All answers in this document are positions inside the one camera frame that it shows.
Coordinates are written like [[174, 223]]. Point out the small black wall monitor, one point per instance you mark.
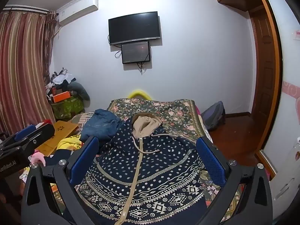
[[136, 52]]

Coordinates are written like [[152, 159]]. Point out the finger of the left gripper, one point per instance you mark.
[[37, 138], [24, 132]]

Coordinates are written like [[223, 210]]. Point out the yellow cartoon blanket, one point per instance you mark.
[[71, 143]]

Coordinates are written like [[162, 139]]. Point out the blue denim garment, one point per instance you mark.
[[103, 125]]

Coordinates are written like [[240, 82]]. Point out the striped red curtain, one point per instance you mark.
[[26, 50]]

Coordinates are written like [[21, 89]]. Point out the navy patterned hooded jacket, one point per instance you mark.
[[145, 168]]

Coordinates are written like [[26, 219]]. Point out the grey purple backpack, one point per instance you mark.
[[214, 116]]

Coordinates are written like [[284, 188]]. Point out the white air conditioner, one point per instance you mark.
[[77, 10]]

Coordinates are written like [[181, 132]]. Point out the orange box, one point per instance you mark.
[[60, 97]]

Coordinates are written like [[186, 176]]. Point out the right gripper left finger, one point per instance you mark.
[[39, 205]]

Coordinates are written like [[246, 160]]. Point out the floral bedspread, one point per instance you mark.
[[173, 114]]

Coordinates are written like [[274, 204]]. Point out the brown wooden door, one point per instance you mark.
[[268, 74]]

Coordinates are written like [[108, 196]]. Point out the yellow headboard edge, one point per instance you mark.
[[139, 94]]

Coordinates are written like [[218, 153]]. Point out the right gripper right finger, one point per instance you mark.
[[255, 204]]

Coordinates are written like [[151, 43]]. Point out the black wall television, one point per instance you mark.
[[134, 27]]

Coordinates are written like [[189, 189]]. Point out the pink plush toy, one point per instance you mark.
[[38, 157]]

